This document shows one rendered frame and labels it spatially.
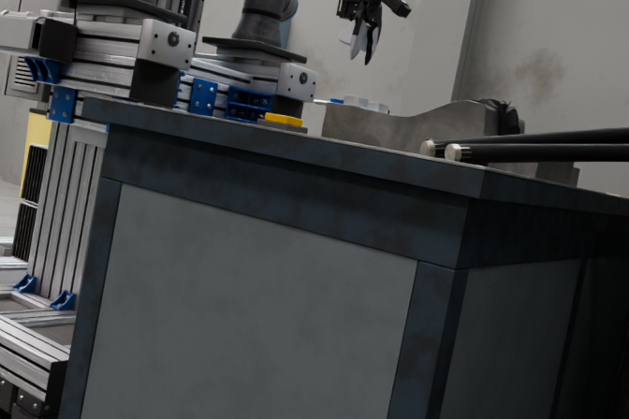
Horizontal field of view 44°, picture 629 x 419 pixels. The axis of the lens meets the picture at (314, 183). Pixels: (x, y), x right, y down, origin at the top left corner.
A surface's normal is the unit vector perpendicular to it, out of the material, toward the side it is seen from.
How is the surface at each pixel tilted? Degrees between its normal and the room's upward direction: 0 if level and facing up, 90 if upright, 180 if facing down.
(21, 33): 90
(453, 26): 90
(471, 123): 90
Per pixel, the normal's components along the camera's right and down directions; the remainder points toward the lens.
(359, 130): -0.53, -0.06
